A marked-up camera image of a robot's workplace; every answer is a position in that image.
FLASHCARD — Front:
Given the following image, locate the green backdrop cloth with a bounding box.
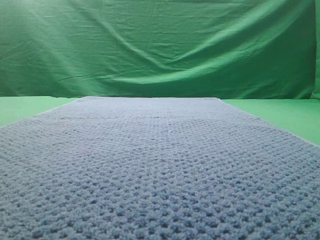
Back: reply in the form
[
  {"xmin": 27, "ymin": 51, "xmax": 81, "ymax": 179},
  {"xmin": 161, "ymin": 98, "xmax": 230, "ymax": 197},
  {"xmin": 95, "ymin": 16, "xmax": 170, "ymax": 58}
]
[{"xmin": 0, "ymin": 0, "xmax": 320, "ymax": 99}]

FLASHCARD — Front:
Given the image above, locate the blue waffle-weave towel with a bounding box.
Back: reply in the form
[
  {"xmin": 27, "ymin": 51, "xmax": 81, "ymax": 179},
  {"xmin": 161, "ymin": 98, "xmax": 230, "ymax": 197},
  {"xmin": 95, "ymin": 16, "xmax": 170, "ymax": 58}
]
[{"xmin": 0, "ymin": 97, "xmax": 320, "ymax": 240}]

